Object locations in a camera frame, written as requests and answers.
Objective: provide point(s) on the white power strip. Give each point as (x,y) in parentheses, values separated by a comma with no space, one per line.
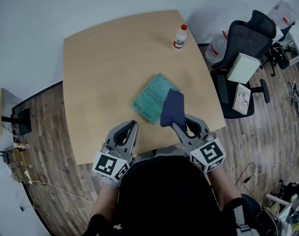
(28,177)

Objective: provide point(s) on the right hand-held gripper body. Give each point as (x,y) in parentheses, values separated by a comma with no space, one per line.
(210,152)

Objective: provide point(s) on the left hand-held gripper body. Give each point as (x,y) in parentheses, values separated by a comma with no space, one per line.
(105,165)

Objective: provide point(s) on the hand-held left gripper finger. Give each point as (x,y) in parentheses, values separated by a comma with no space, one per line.
(111,133)
(133,139)

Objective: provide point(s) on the black mesh office chair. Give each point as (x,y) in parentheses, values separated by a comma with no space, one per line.
(247,38)

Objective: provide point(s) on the dark blue cloth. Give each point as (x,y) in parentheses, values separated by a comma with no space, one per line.
(173,107)

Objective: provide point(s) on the person's grey trousers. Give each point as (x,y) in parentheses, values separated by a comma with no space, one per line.
(164,152)

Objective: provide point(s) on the person's left forearm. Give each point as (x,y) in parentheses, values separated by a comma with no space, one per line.
(106,200)

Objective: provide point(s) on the black router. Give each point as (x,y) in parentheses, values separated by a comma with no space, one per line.
(7,157)

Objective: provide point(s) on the teal book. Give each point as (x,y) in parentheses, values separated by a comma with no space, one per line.
(149,97)

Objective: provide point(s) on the clear bottle with red cap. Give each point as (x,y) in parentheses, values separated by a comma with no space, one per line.
(180,38)

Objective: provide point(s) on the small black office chair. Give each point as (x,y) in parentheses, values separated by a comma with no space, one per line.
(279,55)

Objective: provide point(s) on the grey booklet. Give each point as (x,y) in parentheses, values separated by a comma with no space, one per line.
(242,98)

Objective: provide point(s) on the person's right forearm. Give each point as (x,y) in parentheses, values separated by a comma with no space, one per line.
(223,188)

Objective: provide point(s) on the large clear water jug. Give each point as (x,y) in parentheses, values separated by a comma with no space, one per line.
(284,13)
(216,48)

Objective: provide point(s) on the black monitor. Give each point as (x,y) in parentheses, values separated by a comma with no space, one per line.
(22,122)

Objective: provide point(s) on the person's black shirt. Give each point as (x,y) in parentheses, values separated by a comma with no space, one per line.
(164,198)

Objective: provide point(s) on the pale green box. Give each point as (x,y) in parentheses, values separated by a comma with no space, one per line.
(243,67)

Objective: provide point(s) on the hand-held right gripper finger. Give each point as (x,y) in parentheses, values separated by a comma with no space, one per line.
(182,134)
(205,126)

